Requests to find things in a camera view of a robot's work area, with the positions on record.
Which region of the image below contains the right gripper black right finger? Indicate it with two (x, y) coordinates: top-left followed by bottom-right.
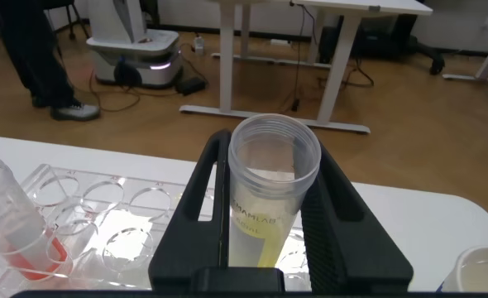
(299, 142), (414, 294)

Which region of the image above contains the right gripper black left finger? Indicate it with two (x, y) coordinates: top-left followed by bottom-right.
(148, 128), (232, 292)

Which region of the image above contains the test tube yellow pigment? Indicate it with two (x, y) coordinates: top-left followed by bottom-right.
(227, 113), (323, 269)

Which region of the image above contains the clear acrylic test tube rack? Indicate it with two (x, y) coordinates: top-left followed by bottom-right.
(0, 163), (311, 298)

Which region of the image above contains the test tube red pigment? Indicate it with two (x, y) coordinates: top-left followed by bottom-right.
(0, 156), (69, 282)

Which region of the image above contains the blue white paper cup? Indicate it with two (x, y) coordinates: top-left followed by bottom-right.
(438, 246), (488, 293)

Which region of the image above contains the black power adapter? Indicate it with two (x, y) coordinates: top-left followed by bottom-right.
(175, 77), (208, 96)

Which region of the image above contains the white humanoid robot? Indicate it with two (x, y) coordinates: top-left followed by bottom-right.
(85, 0), (184, 90)

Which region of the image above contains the person in white shirt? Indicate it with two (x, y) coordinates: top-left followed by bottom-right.
(0, 0), (102, 123)

